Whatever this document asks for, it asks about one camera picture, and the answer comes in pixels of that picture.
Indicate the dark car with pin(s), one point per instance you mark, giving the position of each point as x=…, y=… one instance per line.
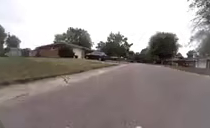
x=96, y=55

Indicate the group of trees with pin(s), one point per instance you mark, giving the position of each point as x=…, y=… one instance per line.
x=114, y=45

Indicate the grey asphalt road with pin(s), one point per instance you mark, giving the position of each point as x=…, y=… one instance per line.
x=133, y=96

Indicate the red brick house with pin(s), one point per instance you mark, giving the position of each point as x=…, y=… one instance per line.
x=49, y=51

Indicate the round dark tree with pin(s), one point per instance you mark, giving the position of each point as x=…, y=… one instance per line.
x=163, y=45

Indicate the grass lawn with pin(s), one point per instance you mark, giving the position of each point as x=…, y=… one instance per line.
x=33, y=68

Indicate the pale concrete kerb strip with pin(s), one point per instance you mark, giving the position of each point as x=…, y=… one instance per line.
x=36, y=86

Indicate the small grey house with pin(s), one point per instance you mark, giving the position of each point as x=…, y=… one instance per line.
x=14, y=52

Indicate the grass verge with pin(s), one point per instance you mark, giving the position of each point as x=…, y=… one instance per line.
x=199, y=71

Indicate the small round tree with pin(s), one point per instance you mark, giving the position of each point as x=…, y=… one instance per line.
x=13, y=41

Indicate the low building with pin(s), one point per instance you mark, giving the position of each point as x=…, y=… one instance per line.
x=203, y=62

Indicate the tall hazy tree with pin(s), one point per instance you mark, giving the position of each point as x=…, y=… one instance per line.
x=206, y=30

